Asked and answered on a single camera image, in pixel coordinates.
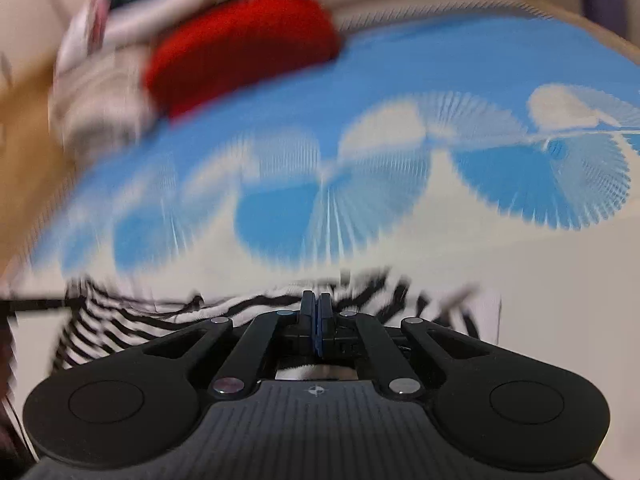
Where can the white folded towel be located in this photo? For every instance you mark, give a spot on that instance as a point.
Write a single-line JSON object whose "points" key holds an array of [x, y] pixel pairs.
{"points": [[150, 10]]}

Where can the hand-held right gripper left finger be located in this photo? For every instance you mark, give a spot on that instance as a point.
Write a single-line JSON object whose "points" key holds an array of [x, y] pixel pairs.
{"points": [[309, 322]]}

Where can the striped shirt with white vest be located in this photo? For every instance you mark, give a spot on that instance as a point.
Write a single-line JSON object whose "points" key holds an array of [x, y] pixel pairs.
{"points": [[235, 310]]}

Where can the pink and white cloth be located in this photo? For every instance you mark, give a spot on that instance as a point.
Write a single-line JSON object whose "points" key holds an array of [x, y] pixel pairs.
{"points": [[82, 30]]}

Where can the red knitted blanket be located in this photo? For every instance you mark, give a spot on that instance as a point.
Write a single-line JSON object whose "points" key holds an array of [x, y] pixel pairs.
{"points": [[240, 45]]}

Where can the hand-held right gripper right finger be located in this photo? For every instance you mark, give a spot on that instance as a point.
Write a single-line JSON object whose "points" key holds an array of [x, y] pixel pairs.
{"points": [[324, 322]]}

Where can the white folded blanket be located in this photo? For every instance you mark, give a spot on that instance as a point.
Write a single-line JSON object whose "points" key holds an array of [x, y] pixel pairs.
{"points": [[100, 110]]}

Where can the blue cloud printed mat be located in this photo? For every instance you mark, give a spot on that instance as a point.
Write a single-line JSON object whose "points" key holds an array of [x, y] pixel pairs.
{"points": [[430, 50]]}

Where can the purple box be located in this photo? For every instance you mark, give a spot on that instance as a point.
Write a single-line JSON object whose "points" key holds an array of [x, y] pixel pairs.
{"points": [[602, 2]]}

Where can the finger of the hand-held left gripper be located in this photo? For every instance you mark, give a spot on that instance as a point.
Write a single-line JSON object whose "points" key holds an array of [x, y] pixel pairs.
{"points": [[35, 304]]}

